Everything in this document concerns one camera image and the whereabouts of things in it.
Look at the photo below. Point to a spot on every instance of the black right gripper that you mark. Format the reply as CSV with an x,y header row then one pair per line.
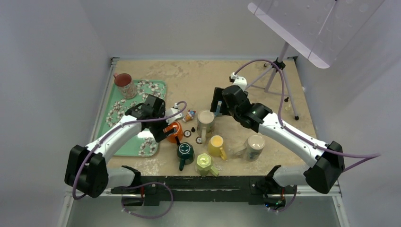
x,y
218,96

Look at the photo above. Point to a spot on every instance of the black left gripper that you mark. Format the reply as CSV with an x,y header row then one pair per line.
x,y
158,134

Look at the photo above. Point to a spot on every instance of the orange mug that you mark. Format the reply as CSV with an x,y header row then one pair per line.
x,y
175,131

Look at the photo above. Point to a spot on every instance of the pink ghost mug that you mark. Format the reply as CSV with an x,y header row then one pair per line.
x,y
125,84

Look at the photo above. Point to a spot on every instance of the grey music stand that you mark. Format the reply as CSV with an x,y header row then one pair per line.
x,y
344,48

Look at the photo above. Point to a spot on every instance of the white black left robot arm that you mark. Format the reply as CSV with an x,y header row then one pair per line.
x,y
87,170

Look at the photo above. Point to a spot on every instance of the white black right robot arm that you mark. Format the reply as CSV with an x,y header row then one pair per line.
x,y
324,162

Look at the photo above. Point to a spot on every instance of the blue mug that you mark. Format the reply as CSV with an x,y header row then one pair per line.
x,y
218,107

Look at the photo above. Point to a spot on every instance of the teal seashell mug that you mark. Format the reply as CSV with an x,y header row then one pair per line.
x,y
205,126

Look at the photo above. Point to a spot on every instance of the dark green mug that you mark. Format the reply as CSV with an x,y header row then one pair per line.
x,y
185,153

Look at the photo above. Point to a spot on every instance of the yellow mug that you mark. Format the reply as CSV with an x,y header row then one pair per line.
x,y
216,147

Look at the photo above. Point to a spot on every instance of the cream coral mug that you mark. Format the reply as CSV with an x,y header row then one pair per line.
x,y
251,149

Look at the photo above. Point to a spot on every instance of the light green hexagonal mug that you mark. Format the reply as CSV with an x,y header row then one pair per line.
x,y
204,165

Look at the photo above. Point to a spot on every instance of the ice cream cone toy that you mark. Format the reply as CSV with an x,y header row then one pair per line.
x,y
189,116

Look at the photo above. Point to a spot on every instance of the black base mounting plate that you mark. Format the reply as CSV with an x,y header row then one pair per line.
x,y
254,190

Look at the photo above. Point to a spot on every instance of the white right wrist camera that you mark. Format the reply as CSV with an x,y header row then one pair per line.
x,y
238,81

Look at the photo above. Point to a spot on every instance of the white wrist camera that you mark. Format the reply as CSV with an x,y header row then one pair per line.
x,y
238,81
173,115

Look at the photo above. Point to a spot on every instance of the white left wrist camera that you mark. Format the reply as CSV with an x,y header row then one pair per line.
x,y
173,115

